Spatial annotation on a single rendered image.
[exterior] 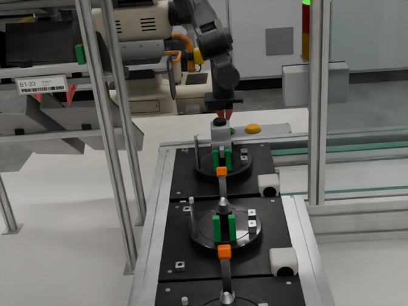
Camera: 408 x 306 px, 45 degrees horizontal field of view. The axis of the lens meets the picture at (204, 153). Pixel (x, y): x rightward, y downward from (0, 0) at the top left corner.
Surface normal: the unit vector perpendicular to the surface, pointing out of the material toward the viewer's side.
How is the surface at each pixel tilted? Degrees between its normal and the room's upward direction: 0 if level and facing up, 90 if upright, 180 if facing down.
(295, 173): 0
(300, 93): 90
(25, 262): 0
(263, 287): 0
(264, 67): 90
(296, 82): 90
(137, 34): 98
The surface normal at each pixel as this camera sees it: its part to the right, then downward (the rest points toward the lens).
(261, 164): -0.08, -0.88
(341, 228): -0.01, 0.47
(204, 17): -0.07, -0.09
